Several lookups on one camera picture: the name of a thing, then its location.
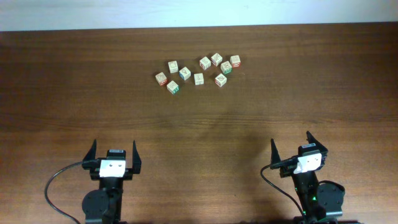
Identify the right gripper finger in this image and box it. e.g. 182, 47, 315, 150
271, 139, 281, 165
306, 131, 328, 152

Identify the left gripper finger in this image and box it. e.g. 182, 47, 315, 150
132, 141, 142, 173
83, 140, 97, 161

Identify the green sided number block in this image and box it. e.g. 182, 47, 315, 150
167, 80, 179, 95

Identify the leaf block red side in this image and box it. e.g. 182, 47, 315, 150
215, 73, 227, 87

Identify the ice cream block blue side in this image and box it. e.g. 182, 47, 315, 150
179, 67, 191, 81

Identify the plain wooden block blue side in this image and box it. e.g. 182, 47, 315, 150
194, 73, 204, 85

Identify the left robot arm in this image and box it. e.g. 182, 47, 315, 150
82, 141, 142, 224

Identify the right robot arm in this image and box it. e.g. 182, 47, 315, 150
269, 131, 345, 223

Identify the elephant block red side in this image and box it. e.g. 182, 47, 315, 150
155, 72, 168, 86

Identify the apple block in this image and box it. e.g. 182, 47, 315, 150
168, 60, 178, 73

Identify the green sided block rear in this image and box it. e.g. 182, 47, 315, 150
220, 61, 233, 75

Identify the red sided block far right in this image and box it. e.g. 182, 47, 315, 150
230, 55, 241, 68

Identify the red sided block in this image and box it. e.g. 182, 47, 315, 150
230, 55, 241, 68
211, 53, 223, 67

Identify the red sided block rear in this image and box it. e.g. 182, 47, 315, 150
211, 53, 223, 67

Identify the number six block red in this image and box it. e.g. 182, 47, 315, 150
199, 57, 211, 70

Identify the right camera cable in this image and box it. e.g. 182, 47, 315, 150
260, 164, 307, 215

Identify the camera cable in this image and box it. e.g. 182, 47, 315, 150
44, 161, 91, 224
260, 164, 307, 215

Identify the left camera cable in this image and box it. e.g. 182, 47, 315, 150
44, 161, 91, 224

